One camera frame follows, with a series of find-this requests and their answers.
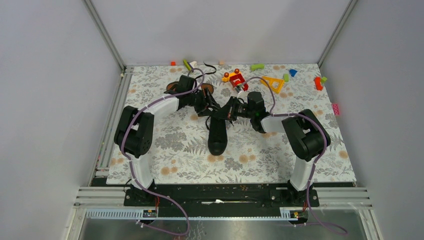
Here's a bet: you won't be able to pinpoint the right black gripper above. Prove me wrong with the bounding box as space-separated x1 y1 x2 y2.
212 96 255 122

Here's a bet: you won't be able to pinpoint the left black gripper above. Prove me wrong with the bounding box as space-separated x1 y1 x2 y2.
186 87 220 117

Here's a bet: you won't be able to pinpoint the black sneaker with laces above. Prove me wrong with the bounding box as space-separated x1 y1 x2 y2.
197 113 234 156

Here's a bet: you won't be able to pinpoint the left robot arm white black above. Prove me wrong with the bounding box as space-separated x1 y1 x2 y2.
113 75 218 206

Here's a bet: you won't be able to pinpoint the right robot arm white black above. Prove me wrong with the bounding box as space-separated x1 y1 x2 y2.
207 91 331 206

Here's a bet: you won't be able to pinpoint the floral patterned table mat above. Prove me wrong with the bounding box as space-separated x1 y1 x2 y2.
106 63 357 185

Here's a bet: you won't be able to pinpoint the overturned shoe orange sole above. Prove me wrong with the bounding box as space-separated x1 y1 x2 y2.
164 62 217 96

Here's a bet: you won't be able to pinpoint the red duplo block assembly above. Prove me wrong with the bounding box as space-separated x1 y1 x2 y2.
221 68 249 94

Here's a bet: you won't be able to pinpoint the green purple white toy blocks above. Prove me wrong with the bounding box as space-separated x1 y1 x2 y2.
182 59 198 73

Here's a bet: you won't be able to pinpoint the green curved toy block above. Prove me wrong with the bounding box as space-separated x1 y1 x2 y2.
250 63 265 71

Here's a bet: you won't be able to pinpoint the small green toy block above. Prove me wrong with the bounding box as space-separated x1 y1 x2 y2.
283 73 290 83

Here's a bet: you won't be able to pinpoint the blue toy block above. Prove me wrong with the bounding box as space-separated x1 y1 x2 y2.
289 69 298 78

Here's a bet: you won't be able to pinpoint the red and green toy blocks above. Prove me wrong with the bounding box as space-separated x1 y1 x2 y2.
314 76 328 91

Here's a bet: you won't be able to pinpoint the pink lego brick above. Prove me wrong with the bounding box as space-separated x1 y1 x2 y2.
332 103 341 116

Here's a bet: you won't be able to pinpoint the yellow triangular toy frame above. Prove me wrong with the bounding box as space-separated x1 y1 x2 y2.
260 76 285 94

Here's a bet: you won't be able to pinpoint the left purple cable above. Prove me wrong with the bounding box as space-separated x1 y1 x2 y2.
119 62 206 237

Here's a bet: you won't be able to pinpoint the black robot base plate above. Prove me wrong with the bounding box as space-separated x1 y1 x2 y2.
90 177 355 219

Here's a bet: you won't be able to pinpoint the aluminium frame rails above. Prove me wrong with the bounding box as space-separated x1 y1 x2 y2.
62 0 385 240

